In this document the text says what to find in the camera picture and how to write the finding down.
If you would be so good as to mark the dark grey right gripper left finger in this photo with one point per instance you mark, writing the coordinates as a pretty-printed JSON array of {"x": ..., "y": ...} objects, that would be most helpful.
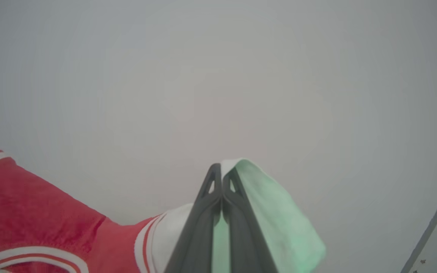
[{"x": 203, "y": 227}]

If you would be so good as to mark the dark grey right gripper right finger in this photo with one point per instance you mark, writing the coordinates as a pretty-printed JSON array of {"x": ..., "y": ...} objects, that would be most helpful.
[{"x": 243, "y": 235}]

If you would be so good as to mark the red basketball jersey white trim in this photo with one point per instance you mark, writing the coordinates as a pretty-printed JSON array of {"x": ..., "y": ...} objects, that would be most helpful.
[{"x": 32, "y": 208}]

